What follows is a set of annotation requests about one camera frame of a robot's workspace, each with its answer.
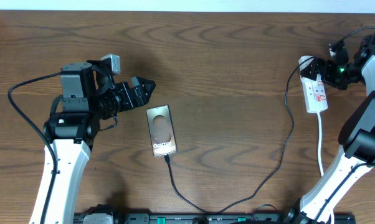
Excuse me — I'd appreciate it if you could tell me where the black charger cable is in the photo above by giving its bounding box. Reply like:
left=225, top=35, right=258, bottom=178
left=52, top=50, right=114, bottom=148
left=164, top=57, right=316, bottom=215

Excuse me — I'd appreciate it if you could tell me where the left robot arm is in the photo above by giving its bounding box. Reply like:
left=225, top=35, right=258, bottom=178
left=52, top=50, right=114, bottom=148
left=30, top=59, right=156, bottom=223

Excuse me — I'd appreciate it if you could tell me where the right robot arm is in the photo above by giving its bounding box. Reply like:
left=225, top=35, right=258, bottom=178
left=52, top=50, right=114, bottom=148
left=283, top=34, right=375, bottom=223

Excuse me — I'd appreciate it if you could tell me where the white power strip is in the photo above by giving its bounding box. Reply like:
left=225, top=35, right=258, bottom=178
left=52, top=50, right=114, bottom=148
left=298, top=55, right=329, bottom=114

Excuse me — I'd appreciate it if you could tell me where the white power strip cord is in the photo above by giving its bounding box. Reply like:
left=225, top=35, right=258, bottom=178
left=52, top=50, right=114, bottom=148
left=316, top=112, right=335, bottom=224

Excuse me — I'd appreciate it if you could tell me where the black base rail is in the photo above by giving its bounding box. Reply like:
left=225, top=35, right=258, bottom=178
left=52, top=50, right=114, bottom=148
left=74, top=212, right=356, bottom=224

